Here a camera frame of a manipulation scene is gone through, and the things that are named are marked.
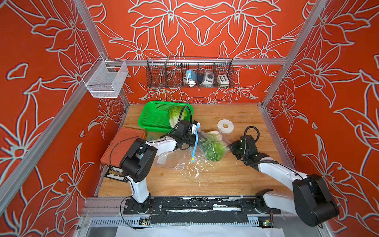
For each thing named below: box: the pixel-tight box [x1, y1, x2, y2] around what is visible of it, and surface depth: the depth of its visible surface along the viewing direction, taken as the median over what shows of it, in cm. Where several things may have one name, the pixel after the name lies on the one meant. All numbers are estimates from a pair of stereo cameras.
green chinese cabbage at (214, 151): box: [200, 138, 228, 162], surface depth 82 cm
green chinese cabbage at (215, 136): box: [207, 130, 223, 142], surface depth 91 cm
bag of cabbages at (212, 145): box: [196, 126, 230, 163], surface depth 83 cm
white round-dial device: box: [199, 71, 215, 85], surface depth 93 cm
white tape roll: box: [217, 118, 235, 134], surface depth 108 cm
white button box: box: [217, 74, 230, 88], surface depth 96 cm
